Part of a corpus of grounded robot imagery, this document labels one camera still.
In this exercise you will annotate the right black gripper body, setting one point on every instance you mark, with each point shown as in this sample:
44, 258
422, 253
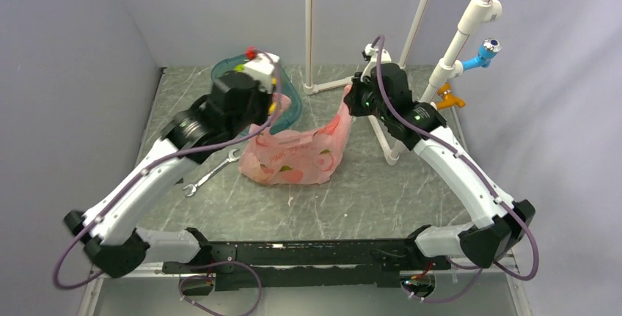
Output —
363, 102

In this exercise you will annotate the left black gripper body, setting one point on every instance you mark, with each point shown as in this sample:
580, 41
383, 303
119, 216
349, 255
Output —
257, 114

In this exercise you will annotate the pink plastic bag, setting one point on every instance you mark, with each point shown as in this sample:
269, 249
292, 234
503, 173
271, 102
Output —
297, 157

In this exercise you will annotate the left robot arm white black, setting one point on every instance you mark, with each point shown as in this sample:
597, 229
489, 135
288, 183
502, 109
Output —
108, 231

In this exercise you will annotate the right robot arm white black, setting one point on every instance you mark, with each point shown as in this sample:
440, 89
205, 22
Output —
497, 219

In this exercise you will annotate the teal plastic tray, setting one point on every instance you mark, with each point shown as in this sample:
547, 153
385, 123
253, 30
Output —
291, 101

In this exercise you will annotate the orange faucet tap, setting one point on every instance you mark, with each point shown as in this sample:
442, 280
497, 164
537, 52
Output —
448, 99

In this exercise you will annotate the silver wrench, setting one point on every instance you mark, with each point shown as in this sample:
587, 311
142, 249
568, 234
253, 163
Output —
191, 189

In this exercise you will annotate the blue faucet tap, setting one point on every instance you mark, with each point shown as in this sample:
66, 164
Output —
489, 48

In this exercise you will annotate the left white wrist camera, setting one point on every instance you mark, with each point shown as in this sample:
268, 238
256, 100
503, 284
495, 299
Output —
260, 66

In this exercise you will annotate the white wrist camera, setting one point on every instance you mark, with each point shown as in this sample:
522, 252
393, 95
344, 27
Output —
370, 55
260, 66

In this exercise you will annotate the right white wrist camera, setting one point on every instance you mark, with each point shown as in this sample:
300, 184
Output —
370, 55

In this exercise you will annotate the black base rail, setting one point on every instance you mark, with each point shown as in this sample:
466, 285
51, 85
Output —
312, 263

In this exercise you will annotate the aluminium extrusion frame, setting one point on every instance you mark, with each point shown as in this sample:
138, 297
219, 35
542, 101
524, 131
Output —
148, 290

